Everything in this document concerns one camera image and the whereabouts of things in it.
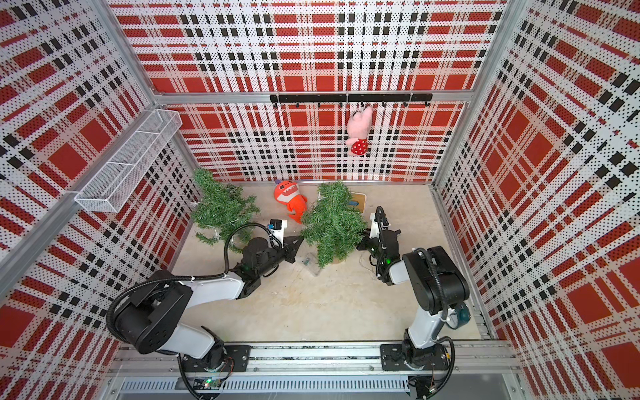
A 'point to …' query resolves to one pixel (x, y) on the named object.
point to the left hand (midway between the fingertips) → (307, 237)
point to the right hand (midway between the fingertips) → (356, 227)
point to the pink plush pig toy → (359, 126)
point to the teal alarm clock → (459, 317)
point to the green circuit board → (212, 383)
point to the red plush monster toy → (287, 192)
